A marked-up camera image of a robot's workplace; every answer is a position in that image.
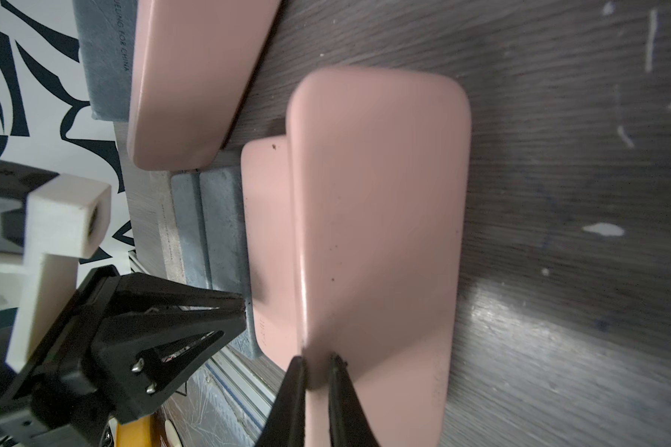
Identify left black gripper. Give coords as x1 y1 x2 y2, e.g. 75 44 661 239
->
0 266 246 446

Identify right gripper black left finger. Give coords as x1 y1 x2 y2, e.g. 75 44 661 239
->
255 356 308 447

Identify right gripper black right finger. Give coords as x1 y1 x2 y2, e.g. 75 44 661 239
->
328 354 379 447

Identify grey case white sunglasses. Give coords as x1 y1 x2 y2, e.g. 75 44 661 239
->
199 166 262 359

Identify pink case brown glasses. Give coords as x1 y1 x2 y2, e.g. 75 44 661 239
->
242 135 299 370

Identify pink case purple glasses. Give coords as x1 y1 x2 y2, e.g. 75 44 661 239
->
286 66 472 446

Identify pink case red glasses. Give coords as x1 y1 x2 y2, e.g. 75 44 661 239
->
127 0 281 171

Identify grey case far left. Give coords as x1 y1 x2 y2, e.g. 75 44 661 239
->
72 0 138 122

